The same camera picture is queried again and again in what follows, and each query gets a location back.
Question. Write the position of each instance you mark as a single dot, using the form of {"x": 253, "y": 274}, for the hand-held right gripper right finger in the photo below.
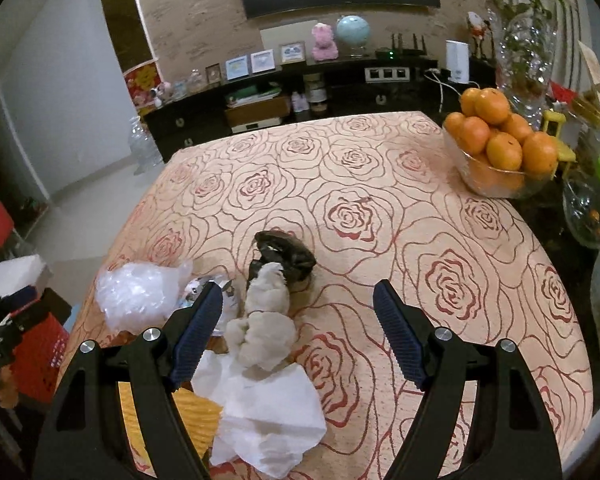
{"x": 397, "y": 340}

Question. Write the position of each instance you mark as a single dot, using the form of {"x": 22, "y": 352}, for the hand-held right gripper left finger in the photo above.
{"x": 200, "y": 332}

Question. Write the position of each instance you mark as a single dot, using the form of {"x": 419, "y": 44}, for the red mesh basket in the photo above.
{"x": 37, "y": 360}

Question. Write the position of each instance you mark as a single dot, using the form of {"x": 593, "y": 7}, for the yellow packet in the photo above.
{"x": 195, "y": 410}

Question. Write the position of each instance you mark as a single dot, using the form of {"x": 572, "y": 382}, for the silver foil wrapper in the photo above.
{"x": 195, "y": 287}

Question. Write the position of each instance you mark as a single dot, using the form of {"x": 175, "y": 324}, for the white foam block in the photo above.
{"x": 15, "y": 275}

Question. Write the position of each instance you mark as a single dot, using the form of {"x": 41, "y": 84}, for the crumpled white tissue ball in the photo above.
{"x": 262, "y": 325}

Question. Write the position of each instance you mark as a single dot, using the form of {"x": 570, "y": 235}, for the clear plastic bag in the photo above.
{"x": 135, "y": 292}

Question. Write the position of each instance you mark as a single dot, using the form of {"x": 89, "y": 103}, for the dark crumpled wrapper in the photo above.
{"x": 285, "y": 257}

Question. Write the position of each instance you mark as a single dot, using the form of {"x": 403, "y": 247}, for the rose-patterned tablecloth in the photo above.
{"x": 380, "y": 185}

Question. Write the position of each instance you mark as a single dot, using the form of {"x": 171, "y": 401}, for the glass fruit bowl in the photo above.
{"x": 500, "y": 186}

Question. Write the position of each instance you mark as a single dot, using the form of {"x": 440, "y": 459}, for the large clear plastic bottle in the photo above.
{"x": 144, "y": 147}

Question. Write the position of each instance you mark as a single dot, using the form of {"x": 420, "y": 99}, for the dark television cabinet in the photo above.
{"x": 195, "y": 120}

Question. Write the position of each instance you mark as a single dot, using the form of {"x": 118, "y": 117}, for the glass bowl of oranges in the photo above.
{"x": 505, "y": 150}

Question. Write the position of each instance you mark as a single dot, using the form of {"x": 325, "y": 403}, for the brown box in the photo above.
{"x": 257, "y": 110}

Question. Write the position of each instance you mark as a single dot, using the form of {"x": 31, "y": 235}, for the green books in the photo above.
{"x": 250, "y": 95}

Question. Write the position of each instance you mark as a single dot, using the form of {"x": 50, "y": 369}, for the small pink figurine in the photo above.
{"x": 161, "y": 92}

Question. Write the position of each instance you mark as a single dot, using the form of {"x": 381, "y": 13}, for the small glass jar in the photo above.
{"x": 195, "y": 80}

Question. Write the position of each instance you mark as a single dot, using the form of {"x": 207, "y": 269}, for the labelled jar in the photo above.
{"x": 315, "y": 92}

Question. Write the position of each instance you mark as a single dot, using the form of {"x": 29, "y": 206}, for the white outlet panel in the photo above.
{"x": 387, "y": 74}

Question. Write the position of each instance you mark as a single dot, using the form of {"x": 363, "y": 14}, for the yellow toy chair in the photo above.
{"x": 555, "y": 119}

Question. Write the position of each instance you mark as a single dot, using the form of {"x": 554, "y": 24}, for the white upright device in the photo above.
{"x": 457, "y": 62}

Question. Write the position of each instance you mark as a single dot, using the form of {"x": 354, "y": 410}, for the black router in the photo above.
{"x": 400, "y": 53}

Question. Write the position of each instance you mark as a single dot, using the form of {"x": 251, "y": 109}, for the pink teddy bear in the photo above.
{"x": 324, "y": 42}

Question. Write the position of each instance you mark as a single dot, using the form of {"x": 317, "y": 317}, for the gold box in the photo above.
{"x": 597, "y": 107}

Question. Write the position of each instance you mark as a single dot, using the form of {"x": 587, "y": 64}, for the tall glass vase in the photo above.
{"x": 525, "y": 60}

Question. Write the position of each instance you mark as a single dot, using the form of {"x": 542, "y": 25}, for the light blue globe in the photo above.
{"x": 354, "y": 30}

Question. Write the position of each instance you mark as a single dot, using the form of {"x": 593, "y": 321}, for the red and white figurine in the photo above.
{"x": 477, "y": 22}

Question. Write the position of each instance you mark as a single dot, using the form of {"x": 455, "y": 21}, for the red wall poster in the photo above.
{"x": 142, "y": 82}

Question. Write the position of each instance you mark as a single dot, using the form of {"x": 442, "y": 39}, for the small brown picture frame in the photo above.
{"x": 213, "y": 74}

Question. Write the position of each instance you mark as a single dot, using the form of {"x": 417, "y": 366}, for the white picture frame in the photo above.
{"x": 236, "y": 67}
{"x": 292, "y": 52}
{"x": 262, "y": 61}

